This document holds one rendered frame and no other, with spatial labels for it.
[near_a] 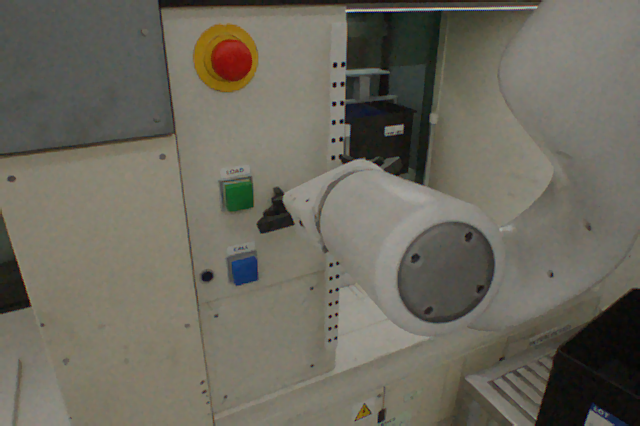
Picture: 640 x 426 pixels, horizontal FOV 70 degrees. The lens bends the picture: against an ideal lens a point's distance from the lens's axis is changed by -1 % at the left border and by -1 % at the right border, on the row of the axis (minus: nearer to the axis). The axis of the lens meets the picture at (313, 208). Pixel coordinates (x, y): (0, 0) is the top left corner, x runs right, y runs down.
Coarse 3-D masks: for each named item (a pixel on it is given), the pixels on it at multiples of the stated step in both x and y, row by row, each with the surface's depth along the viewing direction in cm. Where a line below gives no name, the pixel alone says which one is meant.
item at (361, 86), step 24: (360, 72) 122; (384, 72) 123; (360, 96) 126; (384, 96) 131; (360, 120) 118; (384, 120) 122; (408, 120) 125; (360, 144) 121; (384, 144) 125; (408, 144) 129; (408, 168) 132
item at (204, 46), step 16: (208, 32) 45; (224, 32) 46; (240, 32) 47; (208, 48) 46; (256, 48) 48; (208, 64) 47; (256, 64) 49; (336, 64) 52; (208, 80) 47; (224, 80) 48; (240, 80) 49; (352, 80) 157; (384, 80) 157; (400, 80) 152; (416, 80) 145; (352, 96) 159; (400, 96) 154; (416, 96) 146; (432, 96) 140; (416, 128) 150; (416, 144) 151; (416, 160) 153; (224, 176) 52; (240, 176) 53; (224, 208) 54; (240, 256) 57; (256, 256) 58; (336, 288) 66; (336, 336) 70; (400, 416) 86
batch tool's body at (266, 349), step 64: (192, 0) 43; (256, 0) 46; (320, 0) 49; (384, 0) 52; (448, 0) 56; (512, 0) 60; (192, 64) 46; (320, 64) 52; (384, 64) 113; (448, 64) 117; (192, 128) 49; (256, 128) 52; (320, 128) 55; (448, 128) 121; (512, 128) 103; (192, 192) 51; (256, 192) 55; (448, 192) 126; (512, 192) 106; (192, 256) 54; (320, 256) 63; (256, 320) 62; (320, 320) 68; (384, 320) 85; (576, 320) 103; (256, 384) 67; (320, 384) 72; (384, 384) 80; (448, 384) 89; (512, 384) 101
